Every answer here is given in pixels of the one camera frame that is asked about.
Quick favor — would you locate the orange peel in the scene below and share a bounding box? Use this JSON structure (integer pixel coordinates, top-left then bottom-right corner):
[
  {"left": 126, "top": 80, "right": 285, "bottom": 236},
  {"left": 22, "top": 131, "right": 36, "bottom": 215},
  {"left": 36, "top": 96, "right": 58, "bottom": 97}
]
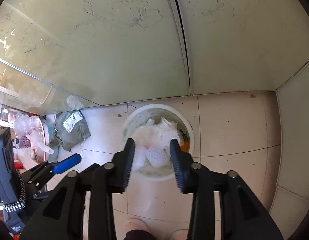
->
[{"left": 180, "top": 140, "right": 190, "bottom": 153}]

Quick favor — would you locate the white paper trash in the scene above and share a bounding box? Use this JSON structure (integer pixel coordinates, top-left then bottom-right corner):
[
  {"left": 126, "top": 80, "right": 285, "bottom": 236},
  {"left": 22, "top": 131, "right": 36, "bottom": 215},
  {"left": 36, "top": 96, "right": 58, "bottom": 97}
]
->
[{"left": 132, "top": 117, "right": 183, "bottom": 170}]

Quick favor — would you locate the white trash bin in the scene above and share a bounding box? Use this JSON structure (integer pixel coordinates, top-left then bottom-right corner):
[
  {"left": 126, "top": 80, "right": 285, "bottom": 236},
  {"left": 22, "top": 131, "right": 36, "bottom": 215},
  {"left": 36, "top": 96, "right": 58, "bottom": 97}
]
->
[{"left": 122, "top": 104, "right": 195, "bottom": 181}]

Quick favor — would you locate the grey parcel bag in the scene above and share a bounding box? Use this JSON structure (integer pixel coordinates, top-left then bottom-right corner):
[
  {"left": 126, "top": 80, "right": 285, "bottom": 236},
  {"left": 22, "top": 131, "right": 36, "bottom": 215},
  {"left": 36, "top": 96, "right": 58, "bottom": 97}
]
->
[{"left": 55, "top": 110, "right": 91, "bottom": 151}]

